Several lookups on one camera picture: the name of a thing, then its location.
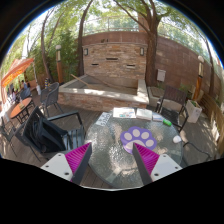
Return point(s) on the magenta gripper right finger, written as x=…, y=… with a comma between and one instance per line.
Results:
x=146, y=160

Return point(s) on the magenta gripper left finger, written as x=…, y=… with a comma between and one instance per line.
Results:
x=78, y=161

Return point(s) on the purple paw print mousepad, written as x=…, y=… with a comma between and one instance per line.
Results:
x=137, y=135

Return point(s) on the round glass patio table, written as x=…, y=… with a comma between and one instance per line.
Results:
x=112, y=140

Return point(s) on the black bag on chair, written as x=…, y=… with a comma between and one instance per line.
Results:
x=44, y=135

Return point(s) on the black metal chair left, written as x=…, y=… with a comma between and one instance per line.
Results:
x=73, y=139

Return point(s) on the black metal chair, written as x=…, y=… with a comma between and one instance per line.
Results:
x=172, y=107
x=73, y=139

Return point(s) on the small white card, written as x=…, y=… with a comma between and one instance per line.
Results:
x=157, y=118

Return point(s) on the white book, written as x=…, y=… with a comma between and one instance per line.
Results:
x=144, y=114

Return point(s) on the patterned paper sheet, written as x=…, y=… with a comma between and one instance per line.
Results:
x=103, y=119

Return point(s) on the open white booklet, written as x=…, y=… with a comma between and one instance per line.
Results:
x=124, y=112

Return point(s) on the black metal chair right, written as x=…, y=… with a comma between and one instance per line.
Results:
x=172, y=107

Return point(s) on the stone fountain basin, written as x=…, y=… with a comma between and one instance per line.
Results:
x=85, y=92

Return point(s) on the white planter box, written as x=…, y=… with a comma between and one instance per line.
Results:
x=194, y=111

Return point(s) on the grey mesh chair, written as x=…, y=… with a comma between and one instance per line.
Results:
x=49, y=96

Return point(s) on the round wooden cafe table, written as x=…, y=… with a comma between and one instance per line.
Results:
x=21, y=110

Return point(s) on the orange canopy tent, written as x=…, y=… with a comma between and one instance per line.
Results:
x=17, y=67

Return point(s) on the grey wall box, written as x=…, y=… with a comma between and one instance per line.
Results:
x=161, y=75

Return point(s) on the wooden lamp post left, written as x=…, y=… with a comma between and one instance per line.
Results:
x=59, y=65

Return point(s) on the wooden lamp post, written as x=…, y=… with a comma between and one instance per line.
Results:
x=200, y=77
x=59, y=65

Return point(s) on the wooden lamp post right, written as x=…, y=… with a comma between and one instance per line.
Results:
x=200, y=77

